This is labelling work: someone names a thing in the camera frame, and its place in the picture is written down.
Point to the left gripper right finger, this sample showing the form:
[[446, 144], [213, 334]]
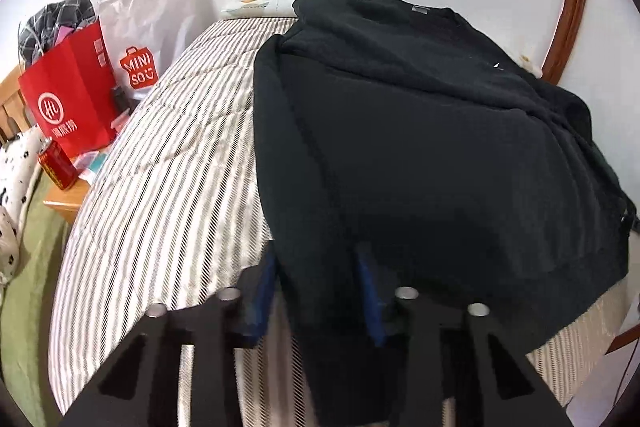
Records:
[[447, 355]]

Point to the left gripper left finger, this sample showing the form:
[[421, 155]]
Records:
[[191, 349]]

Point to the black sweatshirt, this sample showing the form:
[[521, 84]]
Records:
[[473, 181]]

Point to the green blanket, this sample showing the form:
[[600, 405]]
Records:
[[26, 313]]

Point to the striped quilted mattress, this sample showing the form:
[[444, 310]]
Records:
[[174, 215]]

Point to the wooden nightstand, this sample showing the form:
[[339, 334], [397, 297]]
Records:
[[67, 203]]

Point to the blue white packets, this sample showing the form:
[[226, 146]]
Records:
[[89, 164]]

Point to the red drink can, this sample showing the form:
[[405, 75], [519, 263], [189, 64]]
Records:
[[57, 165]]

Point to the white dotted pillow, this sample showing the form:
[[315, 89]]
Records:
[[20, 171]]

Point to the small dark bottle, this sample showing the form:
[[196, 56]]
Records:
[[120, 100]]

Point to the wooden headboard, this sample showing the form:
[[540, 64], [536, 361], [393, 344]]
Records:
[[13, 117]]

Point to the red paper shopping bag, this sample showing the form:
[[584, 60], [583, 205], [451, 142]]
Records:
[[69, 91]]

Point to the white Miniso plastic bag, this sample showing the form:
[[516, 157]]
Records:
[[144, 37]]

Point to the plaid dark cloth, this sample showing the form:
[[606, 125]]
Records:
[[49, 26]]

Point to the white patterned bed sheet edge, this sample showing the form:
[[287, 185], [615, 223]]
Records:
[[284, 8]]

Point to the brown wooden door frame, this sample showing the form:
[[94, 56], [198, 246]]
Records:
[[594, 52]]

